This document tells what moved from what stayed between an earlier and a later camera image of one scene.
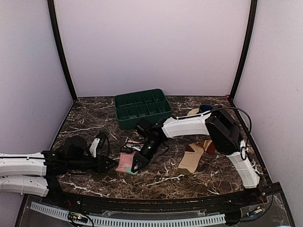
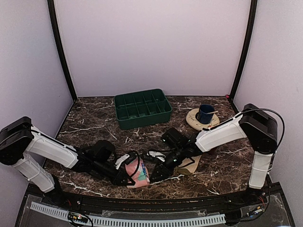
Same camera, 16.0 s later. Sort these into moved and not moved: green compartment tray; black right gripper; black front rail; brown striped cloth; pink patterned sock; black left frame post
Moved: black right gripper; pink patterned sock
Not moved: black front rail; green compartment tray; brown striped cloth; black left frame post
